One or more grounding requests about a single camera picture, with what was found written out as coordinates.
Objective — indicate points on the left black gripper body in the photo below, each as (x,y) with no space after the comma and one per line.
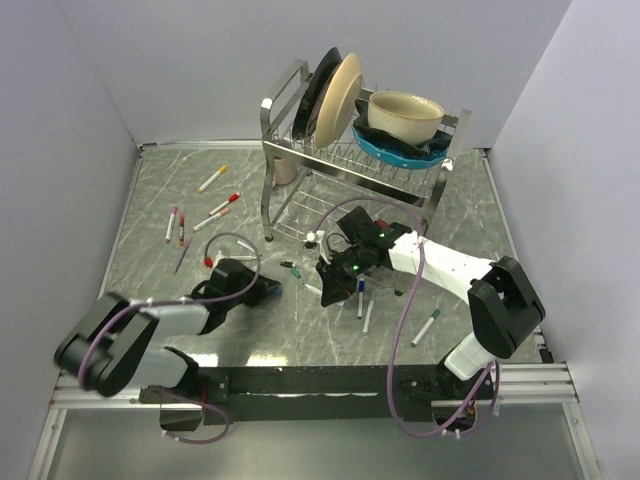
(253,294)

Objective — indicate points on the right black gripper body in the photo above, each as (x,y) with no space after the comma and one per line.
(343,270)

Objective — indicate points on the dark blue cap marker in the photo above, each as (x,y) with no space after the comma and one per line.
(360,298)

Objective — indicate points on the black marker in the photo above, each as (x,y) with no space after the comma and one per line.
(247,246)

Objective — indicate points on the orange cap marker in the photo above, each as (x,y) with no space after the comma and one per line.
(211,219)

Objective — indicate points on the light blue cap marker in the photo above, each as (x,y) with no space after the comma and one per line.
(319,293)

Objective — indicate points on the dark red marker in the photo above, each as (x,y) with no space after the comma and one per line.
(182,216)

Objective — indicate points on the red cap marker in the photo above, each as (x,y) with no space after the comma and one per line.
(235,196)

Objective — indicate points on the grey cap marker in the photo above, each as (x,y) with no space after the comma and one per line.
(367,317)

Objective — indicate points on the pink cap marker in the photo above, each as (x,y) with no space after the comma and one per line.
(171,224)

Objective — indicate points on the teal cap marker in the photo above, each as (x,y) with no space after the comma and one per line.
(424,329)

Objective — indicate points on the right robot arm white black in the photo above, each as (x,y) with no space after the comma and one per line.
(504,306)

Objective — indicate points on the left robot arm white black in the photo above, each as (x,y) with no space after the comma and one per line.
(109,348)

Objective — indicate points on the stainless steel dish rack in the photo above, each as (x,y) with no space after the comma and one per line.
(344,161)

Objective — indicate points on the blue dotted dish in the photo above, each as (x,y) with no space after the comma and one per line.
(395,160)

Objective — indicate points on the yellow cap marker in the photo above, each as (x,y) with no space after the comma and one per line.
(212,178)

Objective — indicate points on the pink cup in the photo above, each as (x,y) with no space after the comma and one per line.
(285,171)

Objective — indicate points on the black base beam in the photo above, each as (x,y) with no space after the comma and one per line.
(325,393)

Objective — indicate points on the cream ceramic bowl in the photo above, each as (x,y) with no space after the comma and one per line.
(409,117)

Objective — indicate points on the black plate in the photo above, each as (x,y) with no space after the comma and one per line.
(305,120)

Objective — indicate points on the beige plate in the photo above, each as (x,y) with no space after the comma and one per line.
(338,104)

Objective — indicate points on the aluminium rail frame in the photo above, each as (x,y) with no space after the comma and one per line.
(520,384)

